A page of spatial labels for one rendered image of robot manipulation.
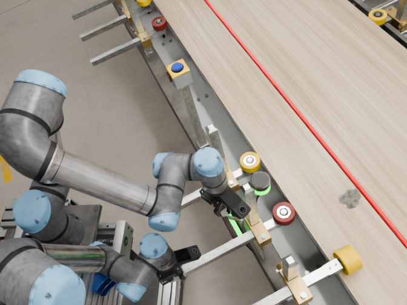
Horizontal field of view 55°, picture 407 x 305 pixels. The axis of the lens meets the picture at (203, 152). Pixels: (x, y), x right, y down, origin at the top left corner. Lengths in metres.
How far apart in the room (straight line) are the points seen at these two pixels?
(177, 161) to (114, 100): 2.18
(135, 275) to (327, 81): 1.12
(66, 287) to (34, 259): 0.09
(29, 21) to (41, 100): 3.48
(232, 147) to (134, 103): 1.35
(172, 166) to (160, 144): 1.75
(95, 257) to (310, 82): 1.13
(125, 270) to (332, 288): 0.83
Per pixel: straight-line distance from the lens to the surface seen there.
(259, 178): 1.24
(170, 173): 1.05
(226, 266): 2.34
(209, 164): 1.01
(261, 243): 1.45
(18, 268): 0.86
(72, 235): 1.39
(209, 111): 2.08
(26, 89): 0.97
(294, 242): 1.70
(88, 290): 1.49
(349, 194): 1.48
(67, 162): 0.93
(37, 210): 1.27
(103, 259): 1.20
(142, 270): 1.18
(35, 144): 0.91
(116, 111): 3.11
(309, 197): 1.47
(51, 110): 0.97
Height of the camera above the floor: 2.23
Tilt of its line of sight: 56 degrees down
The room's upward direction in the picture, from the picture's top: 19 degrees counter-clockwise
